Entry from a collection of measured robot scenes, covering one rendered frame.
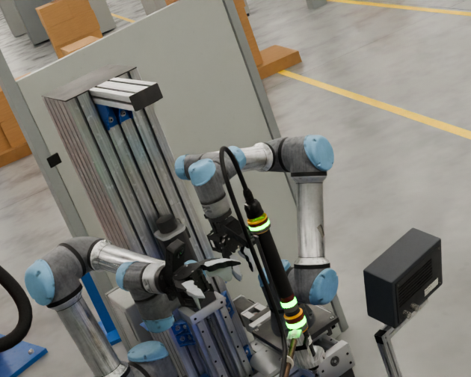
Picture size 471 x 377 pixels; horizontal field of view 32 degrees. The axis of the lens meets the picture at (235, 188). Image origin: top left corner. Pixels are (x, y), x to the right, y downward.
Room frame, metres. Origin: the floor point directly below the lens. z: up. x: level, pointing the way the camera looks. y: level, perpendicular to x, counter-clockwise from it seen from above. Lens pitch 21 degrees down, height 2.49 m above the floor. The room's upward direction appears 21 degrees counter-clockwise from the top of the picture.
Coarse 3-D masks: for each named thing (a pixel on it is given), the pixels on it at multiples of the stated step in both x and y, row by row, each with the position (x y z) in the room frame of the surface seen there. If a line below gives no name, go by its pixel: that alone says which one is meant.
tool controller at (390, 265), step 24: (408, 240) 2.30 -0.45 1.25; (432, 240) 2.27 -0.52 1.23; (384, 264) 2.22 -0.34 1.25; (408, 264) 2.19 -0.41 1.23; (432, 264) 2.25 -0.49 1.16; (384, 288) 2.16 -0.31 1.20; (408, 288) 2.19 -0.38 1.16; (432, 288) 2.27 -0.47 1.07; (384, 312) 2.19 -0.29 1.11; (408, 312) 2.17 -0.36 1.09
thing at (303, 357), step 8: (288, 336) 1.54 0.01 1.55; (296, 336) 1.52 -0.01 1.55; (304, 344) 1.52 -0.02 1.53; (296, 352) 1.54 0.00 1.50; (304, 352) 1.54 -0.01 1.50; (320, 352) 1.56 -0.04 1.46; (296, 360) 1.57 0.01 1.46; (304, 360) 1.54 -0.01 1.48; (312, 360) 1.54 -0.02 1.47; (320, 360) 1.54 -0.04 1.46; (304, 368) 1.54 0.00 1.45
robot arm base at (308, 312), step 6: (300, 306) 2.39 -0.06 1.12; (306, 306) 2.41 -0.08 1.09; (282, 312) 2.38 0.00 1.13; (306, 312) 2.39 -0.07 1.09; (312, 312) 2.42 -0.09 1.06; (282, 318) 2.38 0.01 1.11; (306, 318) 2.37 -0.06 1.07; (312, 318) 2.39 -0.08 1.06; (276, 324) 2.39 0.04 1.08; (312, 324) 2.38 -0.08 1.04; (276, 330) 2.39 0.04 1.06; (288, 330) 2.37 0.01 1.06
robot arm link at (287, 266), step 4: (284, 260) 2.44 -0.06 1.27; (284, 264) 2.41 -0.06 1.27; (288, 264) 2.40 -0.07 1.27; (264, 268) 2.46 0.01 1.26; (284, 268) 2.39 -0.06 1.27; (288, 268) 2.39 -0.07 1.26; (292, 268) 2.39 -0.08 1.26; (264, 272) 2.42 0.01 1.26; (288, 272) 2.37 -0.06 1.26; (260, 280) 2.40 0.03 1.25; (260, 284) 2.42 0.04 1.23; (268, 284) 2.38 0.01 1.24; (264, 288) 2.40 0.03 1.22; (264, 292) 2.41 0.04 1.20; (272, 292) 2.38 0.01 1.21; (268, 300) 2.40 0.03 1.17; (268, 304) 2.41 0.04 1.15; (276, 304) 2.38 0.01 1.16
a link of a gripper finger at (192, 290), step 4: (192, 280) 1.72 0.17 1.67; (184, 284) 1.72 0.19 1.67; (188, 284) 1.71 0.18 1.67; (192, 284) 1.70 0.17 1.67; (188, 288) 1.69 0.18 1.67; (192, 288) 1.68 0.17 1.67; (196, 288) 1.67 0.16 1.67; (188, 292) 1.68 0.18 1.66; (192, 292) 1.67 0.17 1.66; (196, 292) 1.66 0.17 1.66; (200, 292) 1.65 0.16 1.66; (192, 296) 1.67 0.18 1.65; (196, 296) 1.66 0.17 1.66; (200, 296) 1.65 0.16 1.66; (204, 296) 1.64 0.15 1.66; (196, 300) 1.67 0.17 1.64; (200, 308) 1.68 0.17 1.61
